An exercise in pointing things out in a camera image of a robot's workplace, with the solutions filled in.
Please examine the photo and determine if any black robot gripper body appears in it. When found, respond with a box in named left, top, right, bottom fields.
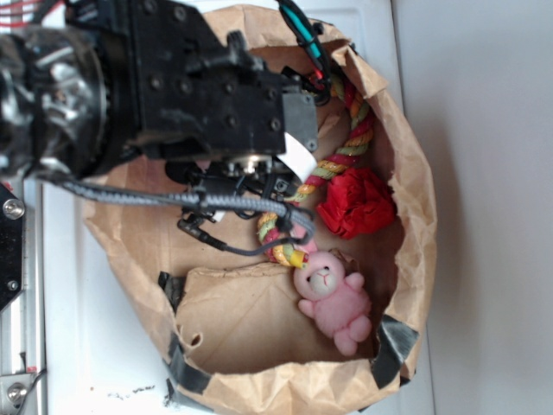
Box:
left=129, top=1, right=317, bottom=185

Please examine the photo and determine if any aluminium frame rail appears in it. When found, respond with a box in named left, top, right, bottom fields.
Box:
left=1, top=179, right=48, bottom=414

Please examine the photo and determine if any white plastic tray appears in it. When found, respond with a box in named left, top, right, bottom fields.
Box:
left=35, top=1, right=435, bottom=414

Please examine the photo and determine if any green and black wire bundle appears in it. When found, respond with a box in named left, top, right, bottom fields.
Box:
left=276, top=0, right=334, bottom=107

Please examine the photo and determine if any black metal bracket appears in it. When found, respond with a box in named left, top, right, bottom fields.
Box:
left=0, top=183, right=26, bottom=311

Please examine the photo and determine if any pink plush bunny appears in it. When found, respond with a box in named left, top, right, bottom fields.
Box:
left=293, top=251, right=372, bottom=356

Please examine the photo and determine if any brown paper bag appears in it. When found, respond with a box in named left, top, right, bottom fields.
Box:
left=85, top=24, right=437, bottom=414

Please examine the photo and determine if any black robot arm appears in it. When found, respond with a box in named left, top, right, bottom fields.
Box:
left=1, top=1, right=317, bottom=184

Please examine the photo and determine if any multicolour twisted rope toy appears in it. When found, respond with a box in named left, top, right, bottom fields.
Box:
left=257, top=74, right=375, bottom=267

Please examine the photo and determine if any red crumpled paper ball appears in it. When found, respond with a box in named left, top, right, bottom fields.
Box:
left=316, top=168, right=396, bottom=239

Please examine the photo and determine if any grey braided cable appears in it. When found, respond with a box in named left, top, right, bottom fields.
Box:
left=36, top=172, right=319, bottom=257

